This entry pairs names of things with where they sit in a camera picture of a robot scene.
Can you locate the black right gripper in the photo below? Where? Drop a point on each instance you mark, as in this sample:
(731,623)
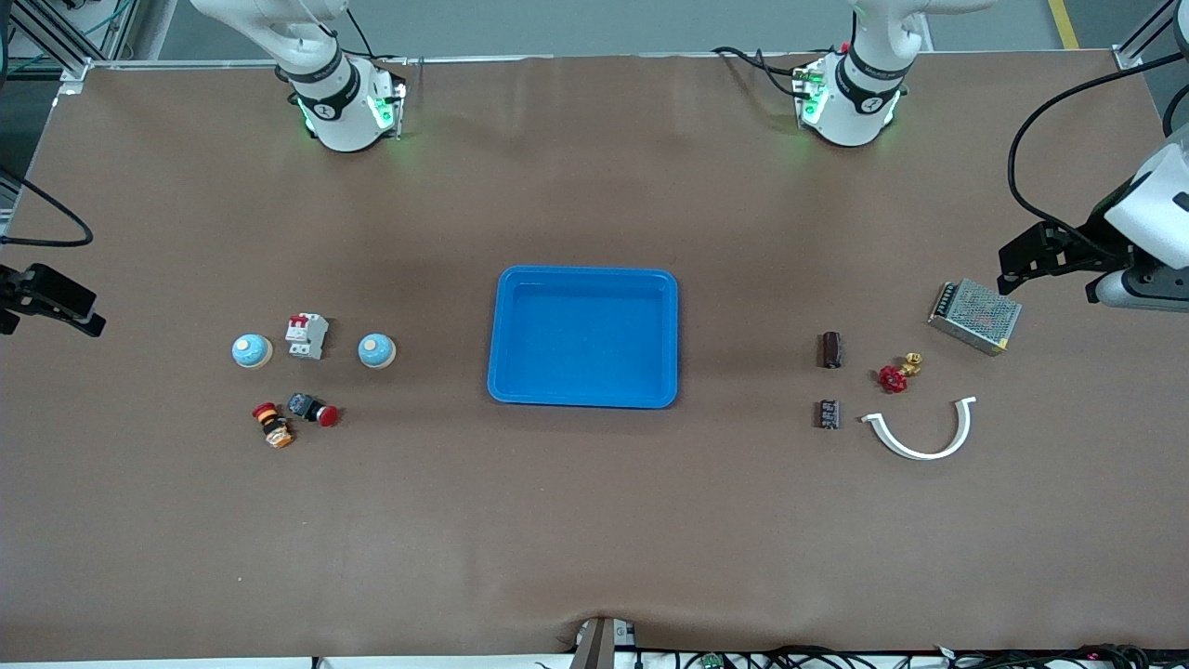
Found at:
(37,290)

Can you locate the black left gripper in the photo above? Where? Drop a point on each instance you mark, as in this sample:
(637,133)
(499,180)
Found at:
(1083,247)

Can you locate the blue bell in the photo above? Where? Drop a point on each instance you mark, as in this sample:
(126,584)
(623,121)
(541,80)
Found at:
(377,351)
(251,351)

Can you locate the dark brown relay block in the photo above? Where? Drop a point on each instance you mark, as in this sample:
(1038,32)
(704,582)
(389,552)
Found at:
(830,350)

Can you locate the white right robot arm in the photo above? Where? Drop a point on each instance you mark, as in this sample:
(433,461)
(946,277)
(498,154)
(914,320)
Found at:
(339,116)

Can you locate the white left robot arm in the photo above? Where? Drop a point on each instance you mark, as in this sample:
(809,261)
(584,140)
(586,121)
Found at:
(859,102)

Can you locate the blue plastic tray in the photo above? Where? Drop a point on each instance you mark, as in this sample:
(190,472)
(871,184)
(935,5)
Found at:
(585,339)

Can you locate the metal mesh power supply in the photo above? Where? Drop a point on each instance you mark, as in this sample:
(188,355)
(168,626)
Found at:
(975,314)

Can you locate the white curved plastic clamp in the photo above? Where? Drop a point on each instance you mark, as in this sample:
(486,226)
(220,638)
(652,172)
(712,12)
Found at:
(915,454)

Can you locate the white red circuit breaker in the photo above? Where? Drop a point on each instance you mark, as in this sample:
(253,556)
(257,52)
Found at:
(307,335)

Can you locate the red black emergency stop button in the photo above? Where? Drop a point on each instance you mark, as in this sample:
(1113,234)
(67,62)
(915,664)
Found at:
(311,407)

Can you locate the brown table mat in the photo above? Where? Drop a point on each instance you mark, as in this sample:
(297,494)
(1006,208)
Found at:
(594,520)

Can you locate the aluminium frame post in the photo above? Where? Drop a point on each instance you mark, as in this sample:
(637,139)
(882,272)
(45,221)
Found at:
(1129,58)
(72,74)

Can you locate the orange red push button switch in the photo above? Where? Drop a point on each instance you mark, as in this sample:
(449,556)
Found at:
(274,427)

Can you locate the metal table edge bracket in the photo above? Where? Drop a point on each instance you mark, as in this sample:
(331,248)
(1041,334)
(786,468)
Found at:
(599,646)

